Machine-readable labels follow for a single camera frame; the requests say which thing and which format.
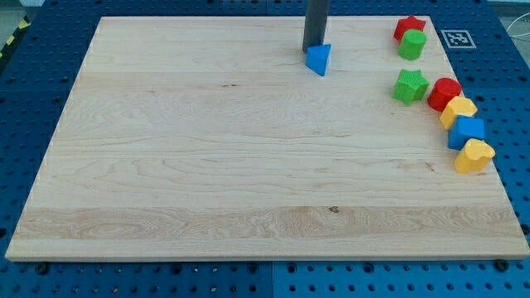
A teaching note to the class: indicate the red cylinder block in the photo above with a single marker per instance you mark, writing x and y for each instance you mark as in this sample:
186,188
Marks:
444,90

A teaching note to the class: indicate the blue triangle block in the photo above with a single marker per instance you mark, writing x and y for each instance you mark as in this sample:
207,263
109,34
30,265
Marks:
317,58

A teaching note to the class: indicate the green star block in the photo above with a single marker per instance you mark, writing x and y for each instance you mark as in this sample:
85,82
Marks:
410,86

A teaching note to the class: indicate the green cylinder block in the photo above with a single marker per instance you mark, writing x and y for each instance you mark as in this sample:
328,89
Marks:
412,44

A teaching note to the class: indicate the black white fiducial marker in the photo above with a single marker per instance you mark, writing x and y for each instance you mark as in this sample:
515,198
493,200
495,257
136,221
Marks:
458,39

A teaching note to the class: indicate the yellow black hazard tape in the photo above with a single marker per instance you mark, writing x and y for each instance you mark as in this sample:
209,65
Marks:
14,40

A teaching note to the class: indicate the blue cube block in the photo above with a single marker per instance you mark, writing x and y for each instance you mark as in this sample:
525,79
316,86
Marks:
463,129

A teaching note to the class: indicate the red star block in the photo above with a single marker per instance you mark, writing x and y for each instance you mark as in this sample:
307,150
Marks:
408,23

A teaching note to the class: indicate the light wooden board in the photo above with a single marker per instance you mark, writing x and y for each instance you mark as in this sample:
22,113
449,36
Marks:
208,139

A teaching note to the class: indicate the yellow heart block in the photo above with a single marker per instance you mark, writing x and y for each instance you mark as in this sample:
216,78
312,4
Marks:
475,155

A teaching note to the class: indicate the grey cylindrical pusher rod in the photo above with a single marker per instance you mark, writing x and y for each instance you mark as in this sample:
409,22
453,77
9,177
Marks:
315,23

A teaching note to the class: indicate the yellow hexagon block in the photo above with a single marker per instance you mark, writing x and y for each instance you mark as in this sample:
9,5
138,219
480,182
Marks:
456,107

